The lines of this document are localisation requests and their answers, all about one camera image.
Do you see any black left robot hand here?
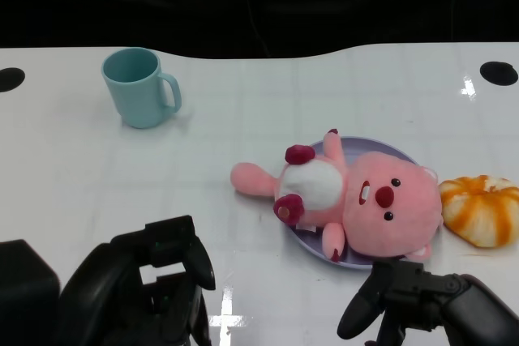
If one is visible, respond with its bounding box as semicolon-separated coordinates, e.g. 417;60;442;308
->
56;215;217;346

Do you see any orange and white bun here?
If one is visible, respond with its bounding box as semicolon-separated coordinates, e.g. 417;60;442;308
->
437;174;519;249

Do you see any teal plastic mug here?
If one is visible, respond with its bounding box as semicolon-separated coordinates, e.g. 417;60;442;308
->
101;47;182;130

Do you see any lavender plastic plate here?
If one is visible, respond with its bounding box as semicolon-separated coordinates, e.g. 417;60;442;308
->
283;136;422;271

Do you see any pink plush beaver doll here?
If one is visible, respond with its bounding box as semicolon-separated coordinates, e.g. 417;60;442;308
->
230;128;444;264

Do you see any thin black background cable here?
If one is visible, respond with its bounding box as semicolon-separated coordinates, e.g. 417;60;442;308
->
244;0;271;59
448;0;468;44

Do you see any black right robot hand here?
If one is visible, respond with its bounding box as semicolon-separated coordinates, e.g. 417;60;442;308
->
337;259;519;346

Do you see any black table cable grommet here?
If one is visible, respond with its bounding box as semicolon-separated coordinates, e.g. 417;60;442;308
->
0;67;26;93
479;61;519;87

